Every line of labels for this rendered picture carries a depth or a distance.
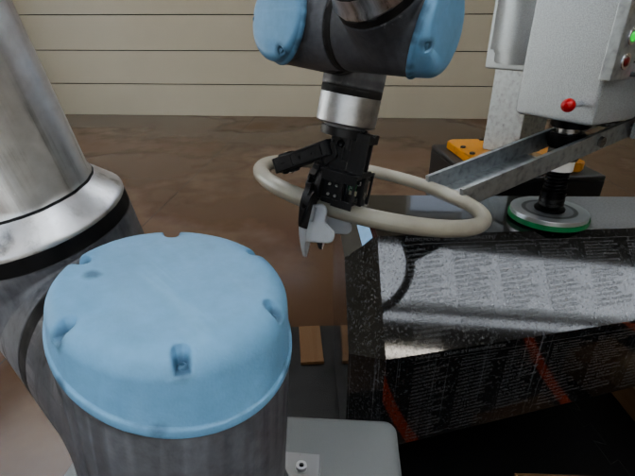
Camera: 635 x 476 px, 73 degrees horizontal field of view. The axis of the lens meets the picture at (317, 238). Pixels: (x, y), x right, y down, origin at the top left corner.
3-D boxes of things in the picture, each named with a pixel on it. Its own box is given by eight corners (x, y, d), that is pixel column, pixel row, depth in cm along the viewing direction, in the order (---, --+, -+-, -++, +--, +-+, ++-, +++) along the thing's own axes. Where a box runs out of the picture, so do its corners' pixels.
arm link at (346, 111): (309, 87, 62) (339, 92, 70) (303, 122, 63) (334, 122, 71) (367, 98, 58) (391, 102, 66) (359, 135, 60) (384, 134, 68)
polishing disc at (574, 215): (599, 212, 128) (600, 209, 128) (574, 234, 115) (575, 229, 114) (526, 195, 142) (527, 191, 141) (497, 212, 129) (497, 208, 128)
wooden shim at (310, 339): (299, 329, 208) (299, 326, 207) (319, 328, 209) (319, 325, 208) (300, 365, 186) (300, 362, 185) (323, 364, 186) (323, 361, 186)
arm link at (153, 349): (152, 635, 25) (111, 397, 18) (40, 454, 35) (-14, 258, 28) (325, 464, 35) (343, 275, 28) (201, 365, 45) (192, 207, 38)
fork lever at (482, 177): (583, 124, 137) (586, 108, 134) (650, 135, 122) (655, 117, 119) (415, 189, 110) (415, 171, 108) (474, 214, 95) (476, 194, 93)
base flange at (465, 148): (444, 146, 234) (445, 137, 232) (532, 144, 236) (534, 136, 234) (479, 174, 190) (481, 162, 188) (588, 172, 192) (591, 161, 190)
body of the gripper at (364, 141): (348, 216, 64) (365, 134, 60) (299, 199, 68) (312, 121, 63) (368, 208, 71) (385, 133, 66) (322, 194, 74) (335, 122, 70)
